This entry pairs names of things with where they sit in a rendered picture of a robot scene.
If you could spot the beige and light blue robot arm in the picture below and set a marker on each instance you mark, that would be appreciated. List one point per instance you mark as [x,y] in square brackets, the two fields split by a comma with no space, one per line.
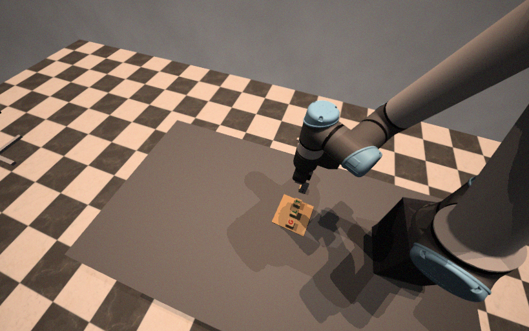
[464,249]

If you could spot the orange flat mat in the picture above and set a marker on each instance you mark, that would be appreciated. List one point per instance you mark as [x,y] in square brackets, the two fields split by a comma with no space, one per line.
[301,221]

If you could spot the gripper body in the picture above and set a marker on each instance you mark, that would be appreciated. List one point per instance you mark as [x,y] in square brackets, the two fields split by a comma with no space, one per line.
[306,161]

